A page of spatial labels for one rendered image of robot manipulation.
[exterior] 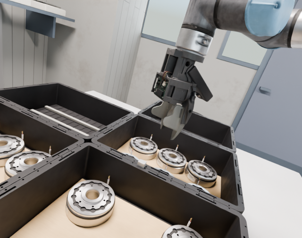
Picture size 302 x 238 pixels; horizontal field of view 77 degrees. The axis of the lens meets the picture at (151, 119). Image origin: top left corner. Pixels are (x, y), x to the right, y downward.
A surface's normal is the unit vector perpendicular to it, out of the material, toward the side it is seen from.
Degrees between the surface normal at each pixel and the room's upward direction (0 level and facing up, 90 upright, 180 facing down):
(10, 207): 90
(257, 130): 90
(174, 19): 90
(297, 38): 135
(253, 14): 113
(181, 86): 89
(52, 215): 0
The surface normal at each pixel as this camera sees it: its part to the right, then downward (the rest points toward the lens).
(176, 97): 0.39, 0.42
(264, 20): -0.70, 0.60
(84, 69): -0.37, 0.26
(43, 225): 0.25, -0.90
